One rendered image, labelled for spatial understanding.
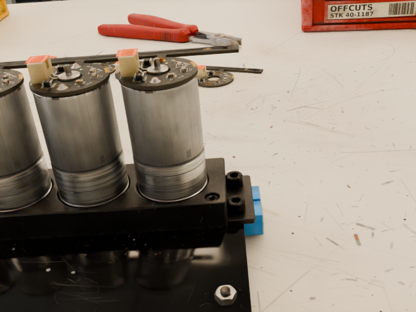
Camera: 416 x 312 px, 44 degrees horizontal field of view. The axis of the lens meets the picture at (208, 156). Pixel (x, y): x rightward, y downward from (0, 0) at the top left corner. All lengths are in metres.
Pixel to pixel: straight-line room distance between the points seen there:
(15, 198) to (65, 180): 0.02
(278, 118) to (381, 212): 0.09
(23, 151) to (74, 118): 0.02
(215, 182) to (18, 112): 0.07
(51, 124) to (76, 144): 0.01
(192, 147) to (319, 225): 0.06
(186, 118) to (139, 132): 0.02
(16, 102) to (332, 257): 0.11
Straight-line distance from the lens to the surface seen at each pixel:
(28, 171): 0.18
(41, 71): 0.17
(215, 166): 0.19
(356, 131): 0.26
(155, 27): 0.41
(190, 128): 0.16
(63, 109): 0.16
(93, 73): 0.17
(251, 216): 0.17
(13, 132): 0.17
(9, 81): 0.18
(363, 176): 0.22
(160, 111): 0.16
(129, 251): 0.17
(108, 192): 0.18
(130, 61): 0.16
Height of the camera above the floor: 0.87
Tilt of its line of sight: 30 degrees down
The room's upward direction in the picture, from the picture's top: 5 degrees counter-clockwise
